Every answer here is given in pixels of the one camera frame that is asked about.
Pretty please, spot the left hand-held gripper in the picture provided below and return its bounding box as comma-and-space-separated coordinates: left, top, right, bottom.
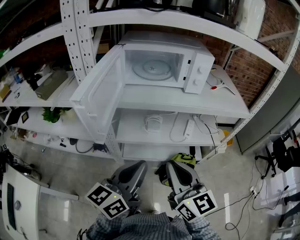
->
85, 160, 148, 220

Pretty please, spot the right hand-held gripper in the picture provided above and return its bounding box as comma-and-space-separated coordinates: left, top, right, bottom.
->
166, 162, 216, 222

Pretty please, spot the round glass turntable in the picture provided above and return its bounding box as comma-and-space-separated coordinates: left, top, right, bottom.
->
133, 59, 172, 82

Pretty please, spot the person's left forearm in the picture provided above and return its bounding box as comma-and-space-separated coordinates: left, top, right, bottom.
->
86, 212, 127, 240

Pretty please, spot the person's right forearm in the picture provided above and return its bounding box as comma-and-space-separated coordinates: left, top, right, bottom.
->
182, 215, 221, 240

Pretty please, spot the yellow-green backpack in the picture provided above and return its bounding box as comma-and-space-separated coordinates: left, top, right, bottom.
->
156, 152, 196, 187

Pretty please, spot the person's checked shirt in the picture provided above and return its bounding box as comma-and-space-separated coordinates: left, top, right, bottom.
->
112, 212, 190, 240

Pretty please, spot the yellow bin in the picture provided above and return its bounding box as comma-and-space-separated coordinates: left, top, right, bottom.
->
221, 130, 234, 147

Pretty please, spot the white device with red button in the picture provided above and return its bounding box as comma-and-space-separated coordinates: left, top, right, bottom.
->
206, 70, 236, 96

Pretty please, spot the green potted plant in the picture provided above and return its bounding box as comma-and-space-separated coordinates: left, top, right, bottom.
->
42, 107, 64, 123

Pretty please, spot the grey metal cabinet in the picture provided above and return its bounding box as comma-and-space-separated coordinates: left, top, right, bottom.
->
235, 63, 300, 154

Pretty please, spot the black office chair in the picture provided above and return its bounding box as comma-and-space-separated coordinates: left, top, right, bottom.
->
255, 130, 300, 179

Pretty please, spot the white machine with black panel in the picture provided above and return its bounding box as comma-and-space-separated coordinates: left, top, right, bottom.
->
0, 164, 42, 240

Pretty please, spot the olive green rectangular box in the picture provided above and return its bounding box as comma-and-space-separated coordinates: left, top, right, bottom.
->
34, 69, 69, 101

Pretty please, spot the brown cardboard box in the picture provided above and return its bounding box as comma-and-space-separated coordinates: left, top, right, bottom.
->
97, 43, 111, 54

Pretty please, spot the white microwave oven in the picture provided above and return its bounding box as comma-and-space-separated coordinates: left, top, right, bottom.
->
69, 30, 216, 145

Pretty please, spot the white metal shelving rack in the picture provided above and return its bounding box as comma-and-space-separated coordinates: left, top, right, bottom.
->
0, 0, 300, 162

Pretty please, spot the black appliance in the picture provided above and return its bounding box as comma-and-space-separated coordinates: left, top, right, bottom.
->
192, 0, 237, 29

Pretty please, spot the white glossy appliance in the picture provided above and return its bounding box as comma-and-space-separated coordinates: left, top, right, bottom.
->
235, 0, 267, 39

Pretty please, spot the thin black hanging cable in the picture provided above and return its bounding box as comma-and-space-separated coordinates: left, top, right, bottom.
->
203, 121, 219, 154

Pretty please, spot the coiled white cable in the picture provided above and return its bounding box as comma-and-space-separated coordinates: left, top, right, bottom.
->
143, 114, 164, 132

